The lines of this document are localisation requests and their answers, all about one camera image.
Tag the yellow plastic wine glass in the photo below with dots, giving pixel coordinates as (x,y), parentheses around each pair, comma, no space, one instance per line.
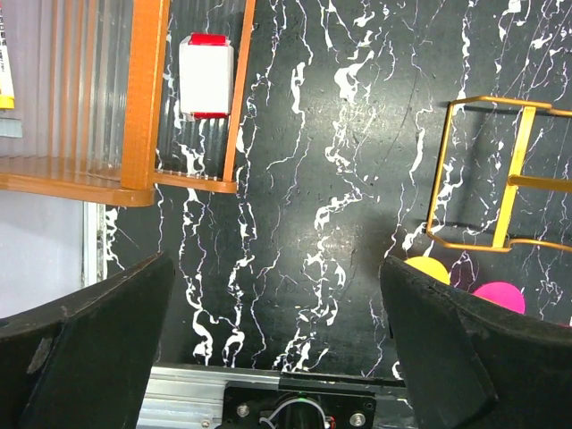
(431,267)

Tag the white red box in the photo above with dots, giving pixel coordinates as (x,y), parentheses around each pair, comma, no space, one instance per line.
(206,76)

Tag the orange wooden shelf rack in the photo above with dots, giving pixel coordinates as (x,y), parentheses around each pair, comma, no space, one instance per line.
(88,79)

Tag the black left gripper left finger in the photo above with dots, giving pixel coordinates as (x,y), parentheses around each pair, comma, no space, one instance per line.
(84,360)

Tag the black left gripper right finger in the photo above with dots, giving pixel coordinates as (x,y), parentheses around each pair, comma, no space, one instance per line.
(468,363)

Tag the pink plastic wine glass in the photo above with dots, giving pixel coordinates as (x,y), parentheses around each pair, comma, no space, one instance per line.
(503,294)

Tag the yellow label bottle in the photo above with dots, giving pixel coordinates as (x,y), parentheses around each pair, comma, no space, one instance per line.
(7,97)

